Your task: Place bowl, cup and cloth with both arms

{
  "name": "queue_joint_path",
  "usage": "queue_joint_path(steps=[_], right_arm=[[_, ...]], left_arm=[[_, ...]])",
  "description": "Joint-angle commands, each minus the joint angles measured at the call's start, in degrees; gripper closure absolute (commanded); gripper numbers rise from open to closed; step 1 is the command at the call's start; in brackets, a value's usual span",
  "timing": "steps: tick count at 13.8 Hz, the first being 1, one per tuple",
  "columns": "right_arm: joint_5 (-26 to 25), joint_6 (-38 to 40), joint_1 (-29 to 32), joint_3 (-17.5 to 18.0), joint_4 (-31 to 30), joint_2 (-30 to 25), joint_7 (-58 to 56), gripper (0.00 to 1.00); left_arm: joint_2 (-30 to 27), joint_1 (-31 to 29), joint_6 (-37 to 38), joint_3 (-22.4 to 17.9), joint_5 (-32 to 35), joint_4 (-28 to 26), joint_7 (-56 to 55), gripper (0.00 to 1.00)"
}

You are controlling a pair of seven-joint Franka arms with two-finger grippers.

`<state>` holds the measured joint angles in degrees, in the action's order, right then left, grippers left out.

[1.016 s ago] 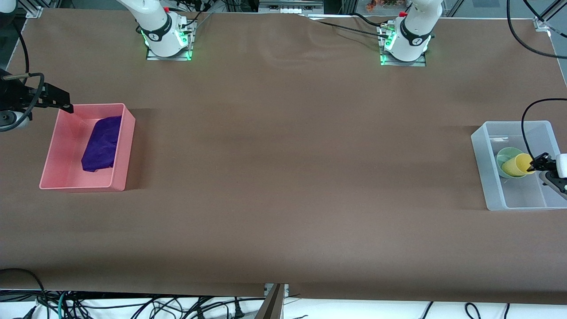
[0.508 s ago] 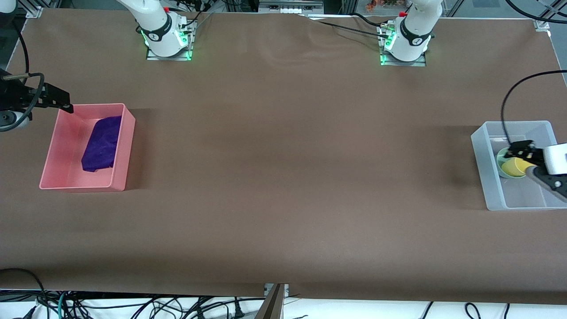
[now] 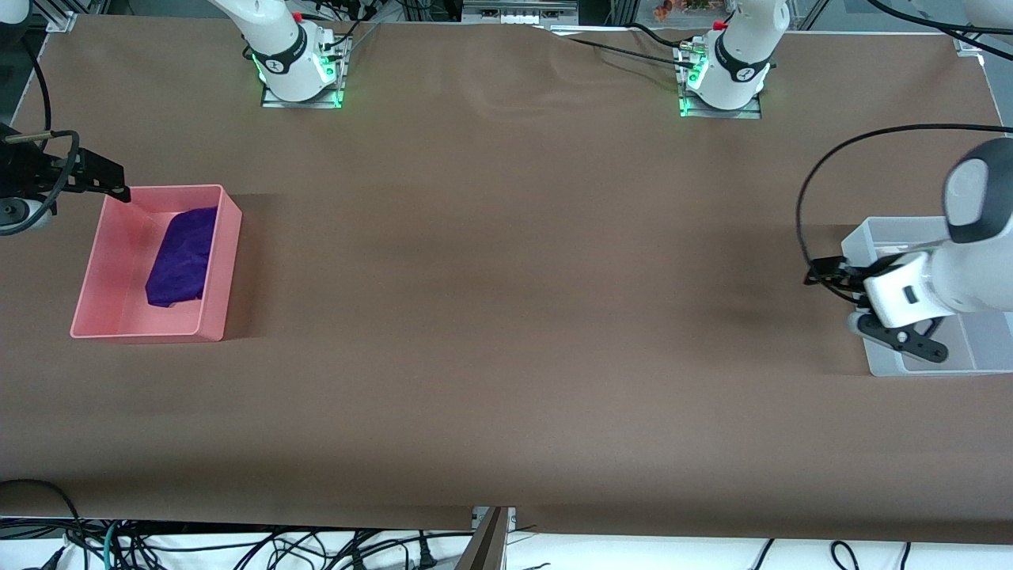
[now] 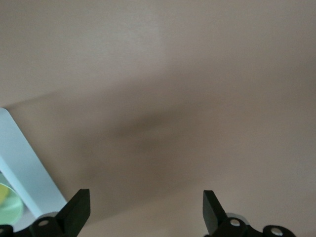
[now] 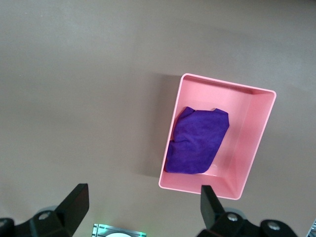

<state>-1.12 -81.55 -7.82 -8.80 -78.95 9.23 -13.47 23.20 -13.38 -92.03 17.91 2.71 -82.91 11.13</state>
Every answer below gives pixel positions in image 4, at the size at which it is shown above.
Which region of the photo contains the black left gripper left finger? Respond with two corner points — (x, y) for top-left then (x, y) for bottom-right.
(0, 189), (91, 237)

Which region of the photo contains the brown table cover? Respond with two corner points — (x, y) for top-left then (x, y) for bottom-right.
(0, 0), (316, 237)

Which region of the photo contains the pale green bowl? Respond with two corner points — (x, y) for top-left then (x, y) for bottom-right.
(0, 172), (24, 227)

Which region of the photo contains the clear plastic bin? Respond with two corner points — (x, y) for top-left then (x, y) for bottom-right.
(0, 107), (68, 220)

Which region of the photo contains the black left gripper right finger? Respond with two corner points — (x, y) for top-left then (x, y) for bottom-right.
(202, 190), (296, 237)

